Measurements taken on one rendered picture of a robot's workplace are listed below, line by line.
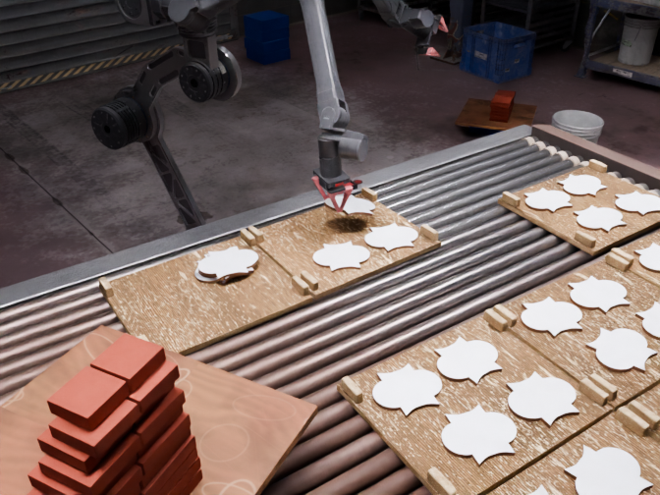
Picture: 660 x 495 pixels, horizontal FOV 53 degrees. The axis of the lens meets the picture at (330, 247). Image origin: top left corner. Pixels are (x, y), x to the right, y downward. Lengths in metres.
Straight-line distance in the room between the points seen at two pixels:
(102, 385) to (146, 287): 0.83
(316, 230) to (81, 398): 1.10
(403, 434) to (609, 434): 0.38
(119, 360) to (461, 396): 0.71
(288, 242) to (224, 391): 0.67
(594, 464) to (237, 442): 0.62
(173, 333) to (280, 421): 0.46
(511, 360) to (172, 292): 0.81
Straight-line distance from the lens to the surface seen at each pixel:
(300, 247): 1.78
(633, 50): 6.24
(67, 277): 1.84
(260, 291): 1.63
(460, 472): 1.25
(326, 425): 1.34
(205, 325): 1.54
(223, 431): 1.17
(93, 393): 0.88
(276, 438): 1.15
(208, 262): 1.69
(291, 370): 1.43
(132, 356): 0.92
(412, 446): 1.27
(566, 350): 1.53
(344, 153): 1.69
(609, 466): 1.31
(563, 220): 1.99
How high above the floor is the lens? 1.90
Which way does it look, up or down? 33 degrees down
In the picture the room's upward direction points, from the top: 1 degrees counter-clockwise
